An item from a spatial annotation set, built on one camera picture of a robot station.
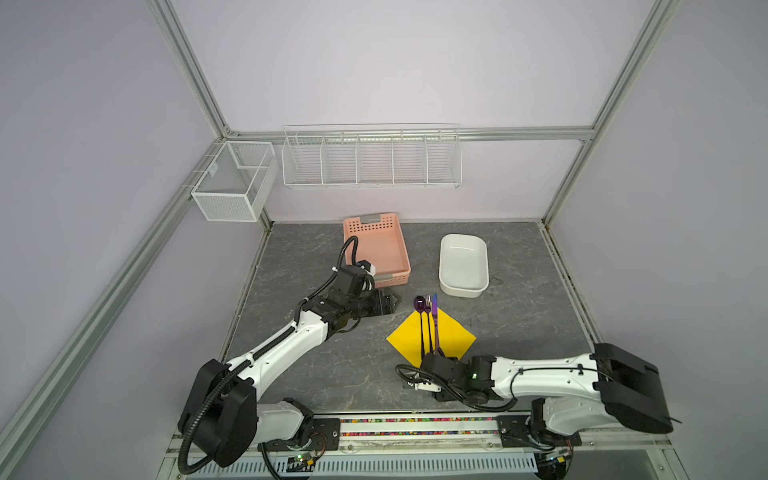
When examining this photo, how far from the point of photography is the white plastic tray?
993 millimetres

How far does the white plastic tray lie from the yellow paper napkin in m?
0.11

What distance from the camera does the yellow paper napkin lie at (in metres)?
0.89
